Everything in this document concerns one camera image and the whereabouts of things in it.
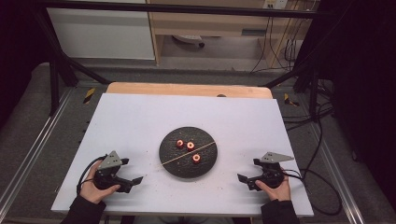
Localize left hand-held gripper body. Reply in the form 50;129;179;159
92;150;134;193

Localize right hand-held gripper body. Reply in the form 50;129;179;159
247;151;295;191

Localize dark round stone plate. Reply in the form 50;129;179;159
158;126;219;179

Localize thin bamboo skewer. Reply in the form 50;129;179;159
162;141;217;166

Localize person's right hand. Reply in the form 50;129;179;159
254;169;292;203

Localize person's left hand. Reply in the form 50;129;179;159
79;160;121;205

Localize white board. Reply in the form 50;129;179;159
50;92;315;217

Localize yellow and black tape strip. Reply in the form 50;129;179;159
82;87;97;105
283;92;301;107

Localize wooden table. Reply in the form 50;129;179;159
106;81;274;100

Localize white cabinet panel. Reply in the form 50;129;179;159
46;0;156;61

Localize grey chair base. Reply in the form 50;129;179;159
171;34;206;49

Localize light wooden desk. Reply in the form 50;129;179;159
146;0;318;68

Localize white power strip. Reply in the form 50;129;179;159
262;0;290;10

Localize left hand-held gripper cable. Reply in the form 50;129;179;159
76;155;107;196

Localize hand-held gripper cable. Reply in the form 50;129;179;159
76;155;107;196
281;119;344;217

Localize right hand-held gripper cable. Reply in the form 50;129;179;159
281;119;344;217

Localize aluminium floor rail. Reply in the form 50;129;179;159
0;88;77;213
309;122;366;224

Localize black floor cables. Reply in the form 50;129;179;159
281;77;335;133

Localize hanging black cable bundle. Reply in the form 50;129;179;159
249;8;307;75

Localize black metal frame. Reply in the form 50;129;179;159
31;0;332;117

